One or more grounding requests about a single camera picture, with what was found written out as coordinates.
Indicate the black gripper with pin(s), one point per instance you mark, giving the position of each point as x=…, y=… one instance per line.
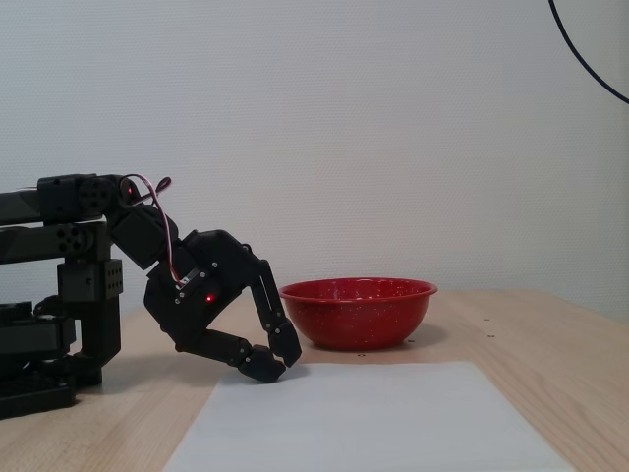
x=197, y=315

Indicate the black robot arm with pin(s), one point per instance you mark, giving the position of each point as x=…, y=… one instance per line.
x=59, y=206

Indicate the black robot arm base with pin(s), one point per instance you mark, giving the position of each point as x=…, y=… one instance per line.
x=29, y=393

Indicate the red speckled bowl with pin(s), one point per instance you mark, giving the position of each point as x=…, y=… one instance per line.
x=359, y=314

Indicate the white paper sheet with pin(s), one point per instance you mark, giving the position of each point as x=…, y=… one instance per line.
x=368, y=423

